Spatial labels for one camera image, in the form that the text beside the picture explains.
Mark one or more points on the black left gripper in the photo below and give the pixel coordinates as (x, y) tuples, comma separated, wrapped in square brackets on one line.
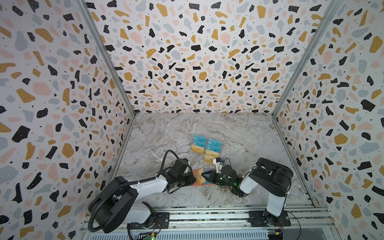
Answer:
[(192, 179)]

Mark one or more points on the aluminium corner post left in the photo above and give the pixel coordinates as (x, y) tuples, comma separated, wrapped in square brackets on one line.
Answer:
[(86, 15)]

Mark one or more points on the teal VIP card left lower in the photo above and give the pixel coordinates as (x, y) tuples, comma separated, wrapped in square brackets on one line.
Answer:
[(200, 144)]

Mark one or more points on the teal VIP card right upper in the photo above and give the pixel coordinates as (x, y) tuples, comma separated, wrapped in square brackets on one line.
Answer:
[(215, 144)]

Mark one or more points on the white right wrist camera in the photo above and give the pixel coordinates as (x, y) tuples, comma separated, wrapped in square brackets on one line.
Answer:
[(218, 162)]

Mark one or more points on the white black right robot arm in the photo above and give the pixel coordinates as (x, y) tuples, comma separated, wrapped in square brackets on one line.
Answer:
[(272, 176)]

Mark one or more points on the teal vip card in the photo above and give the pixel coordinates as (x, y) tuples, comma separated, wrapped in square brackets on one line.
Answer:
[(200, 144), (213, 148), (200, 139), (215, 144)]

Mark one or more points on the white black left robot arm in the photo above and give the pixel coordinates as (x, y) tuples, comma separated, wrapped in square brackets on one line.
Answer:
[(122, 200)]

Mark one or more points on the teal VIP card left upper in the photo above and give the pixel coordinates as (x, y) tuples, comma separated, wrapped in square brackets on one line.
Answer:
[(200, 139)]

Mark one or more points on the aluminium corner post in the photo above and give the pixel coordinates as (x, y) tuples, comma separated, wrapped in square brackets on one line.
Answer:
[(328, 16), (86, 15)]

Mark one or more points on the clear acrylic card display stand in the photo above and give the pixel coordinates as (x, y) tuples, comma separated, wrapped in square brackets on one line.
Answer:
[(211, 149)]

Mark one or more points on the teal VIP card right lower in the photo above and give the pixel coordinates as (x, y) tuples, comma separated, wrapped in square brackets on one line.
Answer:
[(213, 148)]

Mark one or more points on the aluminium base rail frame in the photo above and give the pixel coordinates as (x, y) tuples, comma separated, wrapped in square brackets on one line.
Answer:
[(225, 223)]

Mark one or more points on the orange card holder wallet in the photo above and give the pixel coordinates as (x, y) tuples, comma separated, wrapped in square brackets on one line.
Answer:
[(205, 174)]

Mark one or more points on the gold vip card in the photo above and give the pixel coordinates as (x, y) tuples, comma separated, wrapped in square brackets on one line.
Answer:
[(200, 179), (198, 149), (209, 159), (212, 153)]

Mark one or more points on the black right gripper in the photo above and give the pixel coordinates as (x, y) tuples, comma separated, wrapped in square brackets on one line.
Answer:
[(216, 176)]

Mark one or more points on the aluminium corner post right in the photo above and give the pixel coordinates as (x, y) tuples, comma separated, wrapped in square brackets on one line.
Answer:
[(328, 16)]

